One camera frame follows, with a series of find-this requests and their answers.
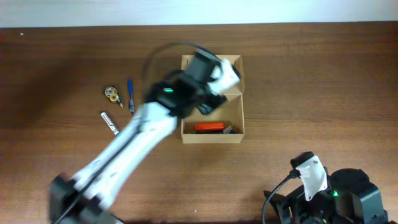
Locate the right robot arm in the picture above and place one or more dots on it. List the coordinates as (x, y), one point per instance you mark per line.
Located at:
(349, 198)

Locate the yellow correction tape dispenser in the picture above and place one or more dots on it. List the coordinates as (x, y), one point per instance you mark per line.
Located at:
(112, 94)

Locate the brown cardboard box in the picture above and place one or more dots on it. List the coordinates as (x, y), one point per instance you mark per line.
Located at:
(230, 113)

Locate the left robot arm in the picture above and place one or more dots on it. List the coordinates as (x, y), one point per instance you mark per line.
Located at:
(88, 195)

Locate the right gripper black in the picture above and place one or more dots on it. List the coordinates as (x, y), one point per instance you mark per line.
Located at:
(286, 202)

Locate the white blue marker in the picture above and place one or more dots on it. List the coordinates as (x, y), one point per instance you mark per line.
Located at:
(109, 123)

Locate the orange stapler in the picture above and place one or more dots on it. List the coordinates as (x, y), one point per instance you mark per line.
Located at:
(208, 127)

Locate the white blue staples box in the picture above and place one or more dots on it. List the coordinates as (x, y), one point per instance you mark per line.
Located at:
(228, 130)

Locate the blue pen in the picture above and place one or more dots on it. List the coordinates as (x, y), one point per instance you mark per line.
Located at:
(131, 96)

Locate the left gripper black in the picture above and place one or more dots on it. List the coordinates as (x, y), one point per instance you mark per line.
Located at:
(212, 104)

